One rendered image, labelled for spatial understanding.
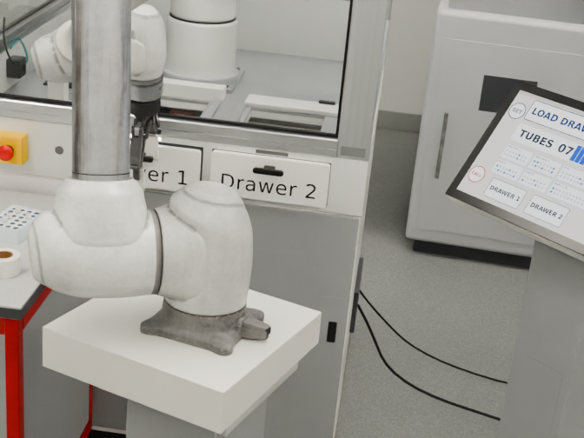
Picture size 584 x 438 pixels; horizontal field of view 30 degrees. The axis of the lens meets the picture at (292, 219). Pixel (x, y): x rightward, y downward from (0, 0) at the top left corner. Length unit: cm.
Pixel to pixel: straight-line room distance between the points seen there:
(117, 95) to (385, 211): 307
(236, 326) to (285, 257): 77
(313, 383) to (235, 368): 100
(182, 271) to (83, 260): 17
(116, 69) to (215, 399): 58
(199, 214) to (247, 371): 29
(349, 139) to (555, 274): 58
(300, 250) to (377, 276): 152
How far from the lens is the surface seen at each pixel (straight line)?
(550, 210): 233
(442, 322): 397
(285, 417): 298
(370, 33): 255
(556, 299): 246
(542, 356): 253
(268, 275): 278
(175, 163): 267
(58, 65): 234
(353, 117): 260
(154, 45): 238
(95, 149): 188
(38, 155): 280
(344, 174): 265
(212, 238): 190
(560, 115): 244
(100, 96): 187
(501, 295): 424
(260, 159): 264
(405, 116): 592
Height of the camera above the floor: 184
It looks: 23 degrees down
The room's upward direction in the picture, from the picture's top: 5 degrees clockwise
